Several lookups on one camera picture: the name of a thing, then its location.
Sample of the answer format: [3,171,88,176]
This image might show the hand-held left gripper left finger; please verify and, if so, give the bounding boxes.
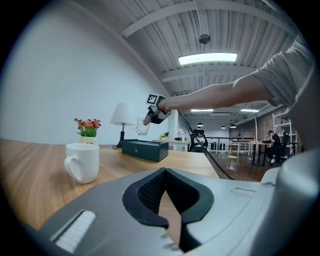
[37,167,181,256]

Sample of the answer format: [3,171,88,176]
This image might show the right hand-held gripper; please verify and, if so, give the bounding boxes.
[142,94,173,126]

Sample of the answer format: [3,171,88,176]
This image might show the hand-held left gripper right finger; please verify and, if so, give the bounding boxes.
[164,167,277,256]

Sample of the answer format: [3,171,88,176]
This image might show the clear glass cup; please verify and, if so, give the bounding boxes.
[131,116,152,136]

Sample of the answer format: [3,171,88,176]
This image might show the white ceramic mug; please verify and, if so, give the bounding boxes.
[64,142,100,185]

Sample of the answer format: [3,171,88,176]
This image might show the person's right forearm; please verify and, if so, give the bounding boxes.
[156,74,273,112]

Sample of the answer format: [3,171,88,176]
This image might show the white desk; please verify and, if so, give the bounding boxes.
[152,138,191,152]

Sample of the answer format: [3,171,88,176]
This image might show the white shade table lamp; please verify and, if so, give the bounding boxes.
[109,102,136,150]

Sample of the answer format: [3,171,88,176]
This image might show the dark green box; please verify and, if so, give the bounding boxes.
[121,138,170,163]

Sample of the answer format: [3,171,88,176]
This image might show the wooden stool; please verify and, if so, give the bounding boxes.
[224,154,240,168]

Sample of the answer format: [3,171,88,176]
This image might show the potted red flowers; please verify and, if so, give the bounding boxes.
[73,117,102,145]

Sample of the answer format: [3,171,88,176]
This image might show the wooden table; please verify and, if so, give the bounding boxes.
[228,140,273,166]

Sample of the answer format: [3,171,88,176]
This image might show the rectangular ceiling light panel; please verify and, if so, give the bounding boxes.
[178,52,238,66]

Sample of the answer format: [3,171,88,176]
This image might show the white shelf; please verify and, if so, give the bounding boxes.
[271,106,293,151]

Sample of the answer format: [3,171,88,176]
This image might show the person's grey shirt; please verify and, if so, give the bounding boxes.
[251,33,316,108]

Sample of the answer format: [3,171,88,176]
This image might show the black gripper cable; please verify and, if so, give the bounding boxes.
[176,109,234,181]

